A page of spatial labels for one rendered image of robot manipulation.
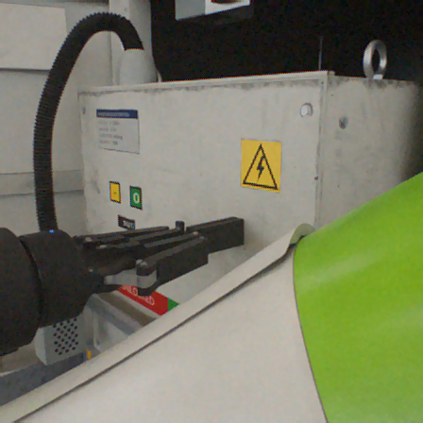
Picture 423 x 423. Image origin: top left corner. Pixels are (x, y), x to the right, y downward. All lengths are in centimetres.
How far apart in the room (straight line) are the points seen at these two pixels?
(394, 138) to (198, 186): 23
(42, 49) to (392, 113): 64
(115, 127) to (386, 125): 38
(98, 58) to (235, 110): 52
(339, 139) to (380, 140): 8
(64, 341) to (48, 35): 54
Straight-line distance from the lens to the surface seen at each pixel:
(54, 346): 81
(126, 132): 68
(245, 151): 49
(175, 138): 58
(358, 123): 47
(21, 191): 95
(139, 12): 96
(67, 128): 96
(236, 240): 50
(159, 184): 62
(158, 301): 68
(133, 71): 73
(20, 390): 93
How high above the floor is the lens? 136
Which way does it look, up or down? 13 degrees down
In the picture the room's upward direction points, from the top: straight up
